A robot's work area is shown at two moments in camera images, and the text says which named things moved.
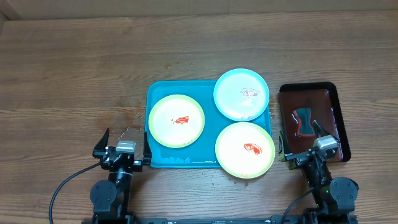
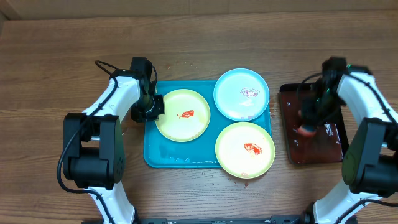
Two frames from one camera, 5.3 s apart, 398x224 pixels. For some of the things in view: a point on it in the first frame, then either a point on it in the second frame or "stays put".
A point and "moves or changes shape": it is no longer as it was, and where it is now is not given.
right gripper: x=300 y=160 -> x=313 y=113
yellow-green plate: x=176 y=121 moves or changes shape
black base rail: x=273 y=219 stays put
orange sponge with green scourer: x=303 y=122 moves or changes shape
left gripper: x=138 y=165 -> x=138 y=116
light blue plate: x=241 y=94 stays put
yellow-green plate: x=245 y=150 stays put
